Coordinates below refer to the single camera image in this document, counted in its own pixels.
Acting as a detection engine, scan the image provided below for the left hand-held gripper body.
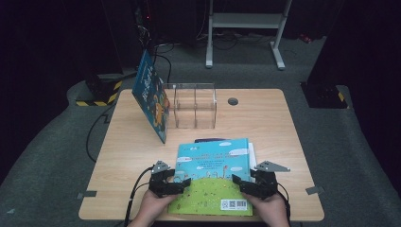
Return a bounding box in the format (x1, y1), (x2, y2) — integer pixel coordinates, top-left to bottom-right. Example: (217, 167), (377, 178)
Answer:
(148, 160), (174, 199)

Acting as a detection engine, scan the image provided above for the thin black floor cable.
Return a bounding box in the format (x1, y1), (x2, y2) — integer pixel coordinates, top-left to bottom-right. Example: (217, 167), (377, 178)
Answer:
(85, 103), (117, 164)

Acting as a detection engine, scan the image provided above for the black base with yellow mark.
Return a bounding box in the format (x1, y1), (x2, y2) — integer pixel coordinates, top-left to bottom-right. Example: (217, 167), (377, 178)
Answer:
(301, 81), (349, 110)

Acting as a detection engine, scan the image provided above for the right hand-held gripper cable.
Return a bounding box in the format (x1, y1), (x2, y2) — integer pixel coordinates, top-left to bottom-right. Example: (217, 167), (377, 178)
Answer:
(277, 183), (292, 227)

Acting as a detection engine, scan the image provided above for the black yellow striped base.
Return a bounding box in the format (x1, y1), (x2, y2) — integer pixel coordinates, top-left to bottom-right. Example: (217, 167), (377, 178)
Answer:
(75, 74), (124, 107)

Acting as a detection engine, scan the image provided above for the colourful illustrated picture book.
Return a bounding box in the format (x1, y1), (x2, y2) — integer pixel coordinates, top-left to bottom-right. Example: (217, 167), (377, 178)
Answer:
(166, 137), (254, 218)

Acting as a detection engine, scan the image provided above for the hand-held gripper cable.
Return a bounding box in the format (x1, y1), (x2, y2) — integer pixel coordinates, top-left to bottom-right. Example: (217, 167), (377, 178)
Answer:
(124, 166), (155, 227)
(277, 183), (292, 227)

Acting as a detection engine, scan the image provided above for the looped black cable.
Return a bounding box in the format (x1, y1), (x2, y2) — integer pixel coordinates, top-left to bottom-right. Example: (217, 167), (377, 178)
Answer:
(155, 53), (173, 83)

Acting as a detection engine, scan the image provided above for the black cable bundle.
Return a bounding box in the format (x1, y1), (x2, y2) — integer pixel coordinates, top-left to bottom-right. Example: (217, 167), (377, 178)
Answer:
(195, 31), (275, 51)

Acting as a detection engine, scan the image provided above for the clear acrylic book rack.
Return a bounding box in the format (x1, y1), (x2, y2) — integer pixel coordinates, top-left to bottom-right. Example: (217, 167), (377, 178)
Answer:
(162, 82), (218, 131)

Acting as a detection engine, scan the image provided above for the white metal stand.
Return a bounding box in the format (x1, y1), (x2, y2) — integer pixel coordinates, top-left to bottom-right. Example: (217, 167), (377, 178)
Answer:
(205, 0), (292, 71)

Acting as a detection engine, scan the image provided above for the person's left hand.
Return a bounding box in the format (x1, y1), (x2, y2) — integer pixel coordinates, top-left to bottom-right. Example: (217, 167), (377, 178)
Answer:
(138, 189), (177, 221)

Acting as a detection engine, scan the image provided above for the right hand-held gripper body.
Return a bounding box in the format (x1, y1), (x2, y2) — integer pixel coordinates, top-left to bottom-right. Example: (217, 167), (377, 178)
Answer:
(251, 160), (291, 201)

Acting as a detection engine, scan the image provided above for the white book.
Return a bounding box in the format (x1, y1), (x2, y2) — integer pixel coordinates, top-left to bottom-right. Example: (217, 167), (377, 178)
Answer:
(248, 142), (258, 173)

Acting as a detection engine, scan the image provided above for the person's right hand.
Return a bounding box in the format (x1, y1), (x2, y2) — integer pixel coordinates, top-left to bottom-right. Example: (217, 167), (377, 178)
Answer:
(242, 192), (289, 223)

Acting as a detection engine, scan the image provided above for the left hand-held gripper cable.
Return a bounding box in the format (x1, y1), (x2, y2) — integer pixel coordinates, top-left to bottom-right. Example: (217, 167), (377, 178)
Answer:
(124, 166), (155, 227)

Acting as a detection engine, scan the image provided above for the dark purple paperback book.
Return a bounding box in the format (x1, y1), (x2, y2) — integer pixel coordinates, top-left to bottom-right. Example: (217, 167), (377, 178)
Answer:
(194, 136), (228, 144)

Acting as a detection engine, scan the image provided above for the dark blue picture book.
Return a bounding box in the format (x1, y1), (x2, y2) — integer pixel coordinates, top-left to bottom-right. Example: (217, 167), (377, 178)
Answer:
(131, 49), (171, 145)

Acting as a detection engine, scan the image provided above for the black equipment tower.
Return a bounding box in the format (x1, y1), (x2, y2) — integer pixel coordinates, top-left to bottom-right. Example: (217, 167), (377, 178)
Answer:
(100, 0), (159, 69)

